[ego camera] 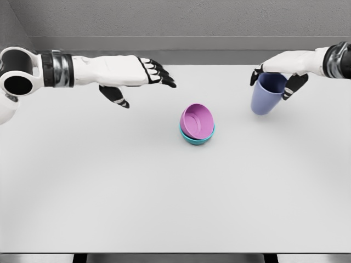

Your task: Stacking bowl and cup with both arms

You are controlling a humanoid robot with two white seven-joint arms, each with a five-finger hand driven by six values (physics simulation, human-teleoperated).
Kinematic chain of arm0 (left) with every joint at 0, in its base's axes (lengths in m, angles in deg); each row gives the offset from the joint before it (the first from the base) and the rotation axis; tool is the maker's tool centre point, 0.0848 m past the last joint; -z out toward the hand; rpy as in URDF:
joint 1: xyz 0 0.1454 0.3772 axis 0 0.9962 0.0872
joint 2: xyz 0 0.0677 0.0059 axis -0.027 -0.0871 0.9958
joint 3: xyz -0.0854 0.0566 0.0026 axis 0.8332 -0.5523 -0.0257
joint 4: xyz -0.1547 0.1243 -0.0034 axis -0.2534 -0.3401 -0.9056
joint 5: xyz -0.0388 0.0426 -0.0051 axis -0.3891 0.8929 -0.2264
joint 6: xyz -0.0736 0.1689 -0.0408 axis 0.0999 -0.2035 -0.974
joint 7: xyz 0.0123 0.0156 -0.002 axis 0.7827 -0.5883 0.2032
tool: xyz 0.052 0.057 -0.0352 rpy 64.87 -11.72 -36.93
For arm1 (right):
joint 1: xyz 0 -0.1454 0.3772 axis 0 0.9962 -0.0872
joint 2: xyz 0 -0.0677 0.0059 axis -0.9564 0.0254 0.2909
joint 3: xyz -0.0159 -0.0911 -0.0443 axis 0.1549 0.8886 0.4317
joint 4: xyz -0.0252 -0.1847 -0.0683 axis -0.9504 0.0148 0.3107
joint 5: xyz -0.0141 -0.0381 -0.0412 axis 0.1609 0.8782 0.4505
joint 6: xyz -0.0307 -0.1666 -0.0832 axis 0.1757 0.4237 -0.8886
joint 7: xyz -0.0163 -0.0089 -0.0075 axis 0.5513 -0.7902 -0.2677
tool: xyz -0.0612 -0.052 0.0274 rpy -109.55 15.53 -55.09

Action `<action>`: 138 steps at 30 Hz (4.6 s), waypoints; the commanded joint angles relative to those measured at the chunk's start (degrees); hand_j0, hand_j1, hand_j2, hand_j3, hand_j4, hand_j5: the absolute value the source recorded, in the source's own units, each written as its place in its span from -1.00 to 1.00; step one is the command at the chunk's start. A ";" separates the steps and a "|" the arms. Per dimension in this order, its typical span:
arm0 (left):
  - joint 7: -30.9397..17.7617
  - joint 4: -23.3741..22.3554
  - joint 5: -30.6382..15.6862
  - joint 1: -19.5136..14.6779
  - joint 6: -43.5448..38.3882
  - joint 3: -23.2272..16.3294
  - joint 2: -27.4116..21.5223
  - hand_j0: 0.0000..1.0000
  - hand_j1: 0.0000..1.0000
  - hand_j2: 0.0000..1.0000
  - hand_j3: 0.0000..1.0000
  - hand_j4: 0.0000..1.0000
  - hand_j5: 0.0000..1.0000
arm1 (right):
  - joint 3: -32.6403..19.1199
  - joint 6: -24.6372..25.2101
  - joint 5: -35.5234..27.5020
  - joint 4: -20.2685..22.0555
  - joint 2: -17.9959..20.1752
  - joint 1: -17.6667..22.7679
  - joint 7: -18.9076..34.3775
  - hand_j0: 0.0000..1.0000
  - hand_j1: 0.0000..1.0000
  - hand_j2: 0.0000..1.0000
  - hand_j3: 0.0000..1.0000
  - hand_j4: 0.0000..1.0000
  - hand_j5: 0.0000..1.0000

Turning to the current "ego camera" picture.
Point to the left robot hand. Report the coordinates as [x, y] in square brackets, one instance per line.
[123, 70]

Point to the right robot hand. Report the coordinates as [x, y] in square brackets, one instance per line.
[285, 63]

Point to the blue cup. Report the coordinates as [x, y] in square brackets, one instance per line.
[266, 94]

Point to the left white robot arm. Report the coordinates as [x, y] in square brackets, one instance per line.
[55, 71]

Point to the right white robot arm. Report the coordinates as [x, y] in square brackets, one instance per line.
[326, 60]

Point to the pink bowl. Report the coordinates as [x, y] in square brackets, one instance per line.
[197, 119]

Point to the teal bowl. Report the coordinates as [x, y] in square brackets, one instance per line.
[196, 139]

